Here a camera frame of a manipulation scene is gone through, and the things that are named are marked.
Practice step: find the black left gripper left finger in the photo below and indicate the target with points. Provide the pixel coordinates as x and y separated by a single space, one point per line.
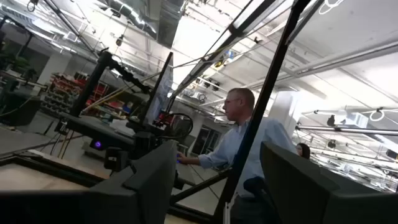
136 193

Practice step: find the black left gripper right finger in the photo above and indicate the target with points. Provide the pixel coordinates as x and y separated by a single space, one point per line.
304 193

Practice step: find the person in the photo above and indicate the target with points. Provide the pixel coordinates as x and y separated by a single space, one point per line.
304 151
227 149

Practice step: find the black desk with purple light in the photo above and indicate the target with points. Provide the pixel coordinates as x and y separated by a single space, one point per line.
93 127

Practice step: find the flat computer monitor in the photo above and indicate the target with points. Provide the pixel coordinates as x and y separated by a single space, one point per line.
160 90

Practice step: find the red parts bin shelf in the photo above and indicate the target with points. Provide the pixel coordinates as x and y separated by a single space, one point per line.
62 90

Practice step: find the black bin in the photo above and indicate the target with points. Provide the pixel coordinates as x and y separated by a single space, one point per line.
18 109

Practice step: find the green potted plant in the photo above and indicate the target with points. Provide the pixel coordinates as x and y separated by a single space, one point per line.
15 62

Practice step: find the black frame brace bar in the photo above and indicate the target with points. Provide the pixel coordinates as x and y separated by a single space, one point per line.
199 186

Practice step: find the black table border rail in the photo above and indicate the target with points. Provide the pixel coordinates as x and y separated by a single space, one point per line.
46 166

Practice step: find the black rig frame post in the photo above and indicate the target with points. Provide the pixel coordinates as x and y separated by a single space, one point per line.
271 84

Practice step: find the silver ceiling air duct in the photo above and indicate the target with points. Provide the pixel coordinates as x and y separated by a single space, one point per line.
161 21

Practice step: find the black frame LED light bar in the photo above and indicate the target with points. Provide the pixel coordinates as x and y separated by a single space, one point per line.
236 29

